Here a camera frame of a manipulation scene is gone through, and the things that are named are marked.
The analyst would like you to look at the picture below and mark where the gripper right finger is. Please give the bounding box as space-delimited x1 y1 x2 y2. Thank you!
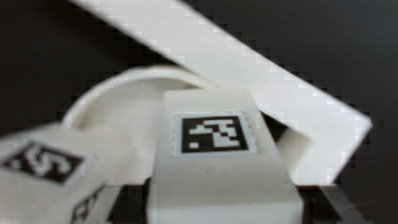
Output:
296 185 379 224

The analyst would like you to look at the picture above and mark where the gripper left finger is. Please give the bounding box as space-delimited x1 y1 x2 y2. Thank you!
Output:
106 185 148 224

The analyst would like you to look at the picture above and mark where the white stool leg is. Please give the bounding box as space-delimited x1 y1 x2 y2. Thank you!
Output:
148 89 303 224
0 123 134 224

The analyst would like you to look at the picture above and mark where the white round stool seat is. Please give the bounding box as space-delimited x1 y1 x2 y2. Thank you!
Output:
63 65 216 185

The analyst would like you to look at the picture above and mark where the white right rail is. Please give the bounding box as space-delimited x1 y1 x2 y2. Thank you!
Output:
70 0 372 185

